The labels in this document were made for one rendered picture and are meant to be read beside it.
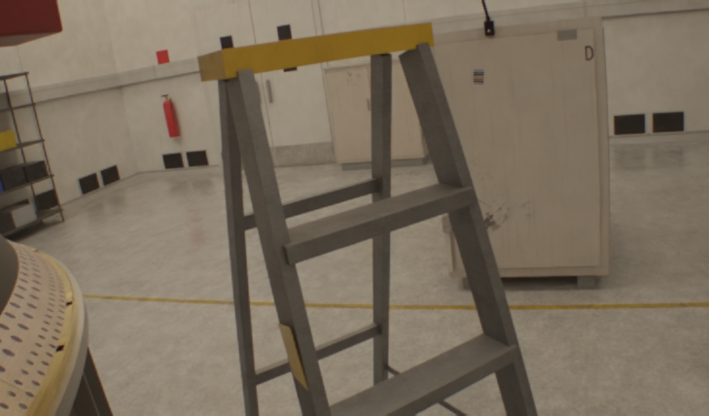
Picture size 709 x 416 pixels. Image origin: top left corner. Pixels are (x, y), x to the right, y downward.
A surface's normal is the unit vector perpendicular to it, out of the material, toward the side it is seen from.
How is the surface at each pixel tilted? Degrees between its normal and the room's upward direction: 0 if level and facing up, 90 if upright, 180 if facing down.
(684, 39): 90
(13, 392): 43
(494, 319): 93
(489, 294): 93
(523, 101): 90
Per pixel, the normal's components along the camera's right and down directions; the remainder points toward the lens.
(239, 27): -0.30, 0.31
